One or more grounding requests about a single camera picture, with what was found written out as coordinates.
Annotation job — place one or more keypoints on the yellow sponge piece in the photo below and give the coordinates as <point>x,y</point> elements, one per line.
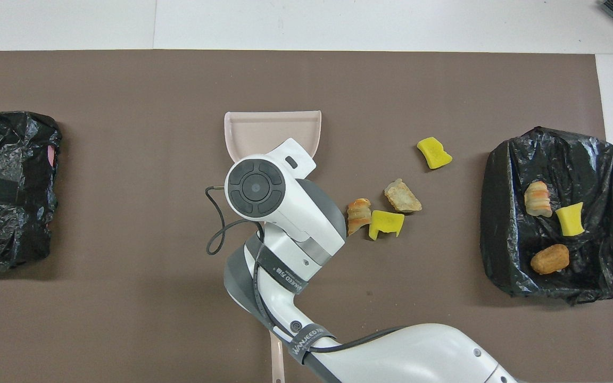
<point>434,153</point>
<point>386,222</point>
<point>570,219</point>

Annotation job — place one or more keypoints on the black trash bag bin pink spot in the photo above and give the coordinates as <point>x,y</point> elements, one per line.
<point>8,143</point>

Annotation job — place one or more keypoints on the orange croissant piece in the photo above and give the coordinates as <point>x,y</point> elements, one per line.
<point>360,215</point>

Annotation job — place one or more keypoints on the brown table mat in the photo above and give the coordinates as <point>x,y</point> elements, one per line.
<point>125,106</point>

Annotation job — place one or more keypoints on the beige plastic dustpan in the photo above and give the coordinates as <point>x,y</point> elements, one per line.
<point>269,133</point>

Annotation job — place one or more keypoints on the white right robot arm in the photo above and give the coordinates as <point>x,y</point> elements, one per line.
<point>296,213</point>

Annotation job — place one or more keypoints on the pale bread chunk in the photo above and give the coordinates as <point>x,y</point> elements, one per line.
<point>402,198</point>

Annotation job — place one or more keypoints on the pale striped bread piece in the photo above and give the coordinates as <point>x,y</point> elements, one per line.
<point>538,199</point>

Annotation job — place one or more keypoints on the brown bread roll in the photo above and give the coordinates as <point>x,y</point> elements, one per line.
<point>550,259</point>

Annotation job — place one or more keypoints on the beige hand brush black bristles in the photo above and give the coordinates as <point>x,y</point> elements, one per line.
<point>277,367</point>

